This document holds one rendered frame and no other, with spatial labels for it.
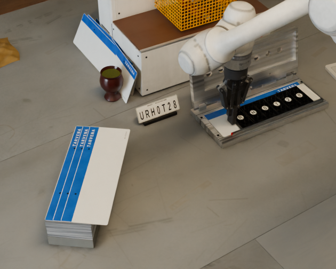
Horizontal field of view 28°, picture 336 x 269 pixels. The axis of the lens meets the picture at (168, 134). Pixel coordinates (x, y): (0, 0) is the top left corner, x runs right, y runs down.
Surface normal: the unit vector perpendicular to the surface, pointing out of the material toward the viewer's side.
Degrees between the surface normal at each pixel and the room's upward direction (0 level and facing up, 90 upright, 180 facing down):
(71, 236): 90
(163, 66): 90
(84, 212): 0
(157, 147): 0
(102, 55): 63
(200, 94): 78
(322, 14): 86
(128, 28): 0
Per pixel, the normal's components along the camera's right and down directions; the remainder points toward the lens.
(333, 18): -0.76, 0.37
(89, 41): -0.76, -0.04
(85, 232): -0.11, 0.65
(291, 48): 0.48, 0.41
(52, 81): 0.00, -0.75
